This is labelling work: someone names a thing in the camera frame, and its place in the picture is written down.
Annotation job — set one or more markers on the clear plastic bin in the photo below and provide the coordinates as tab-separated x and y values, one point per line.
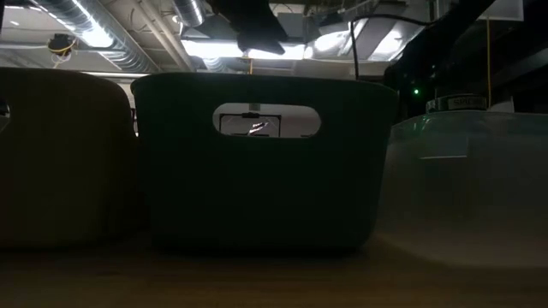
471	192

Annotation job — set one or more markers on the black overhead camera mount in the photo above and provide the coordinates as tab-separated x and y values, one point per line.
252	25

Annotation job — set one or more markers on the bright ceiling light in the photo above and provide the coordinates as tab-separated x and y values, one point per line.
210	49

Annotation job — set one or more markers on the light grey plastic bin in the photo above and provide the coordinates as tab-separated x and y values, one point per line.
64	162

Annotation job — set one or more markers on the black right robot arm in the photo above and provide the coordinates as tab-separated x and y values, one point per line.
441	38

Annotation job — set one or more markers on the silver ventilation duct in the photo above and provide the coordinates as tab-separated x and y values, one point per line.
188	10
107	47

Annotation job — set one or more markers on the teal plastic bin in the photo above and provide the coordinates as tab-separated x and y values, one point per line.
265	192

